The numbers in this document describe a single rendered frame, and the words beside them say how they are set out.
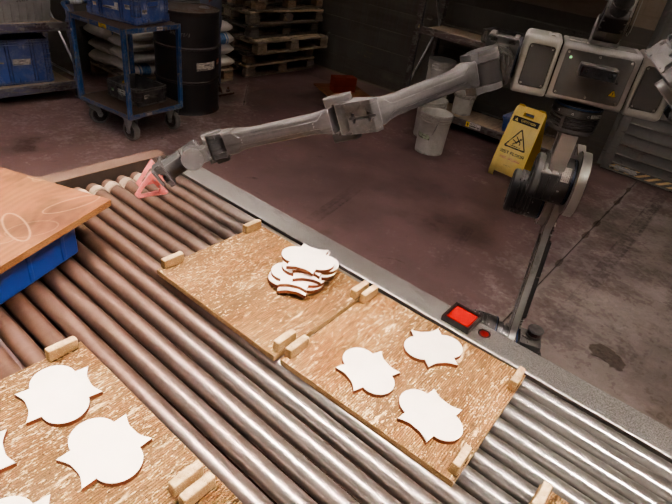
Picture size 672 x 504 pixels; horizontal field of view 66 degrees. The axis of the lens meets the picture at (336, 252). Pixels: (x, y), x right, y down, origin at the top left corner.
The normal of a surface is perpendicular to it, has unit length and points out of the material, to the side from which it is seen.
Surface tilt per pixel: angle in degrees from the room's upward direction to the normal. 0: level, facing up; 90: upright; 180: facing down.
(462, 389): 0
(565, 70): 90
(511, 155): 77
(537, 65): 90
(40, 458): 0
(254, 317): 0
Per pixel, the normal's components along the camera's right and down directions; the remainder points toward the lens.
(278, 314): 0.13, -0.83
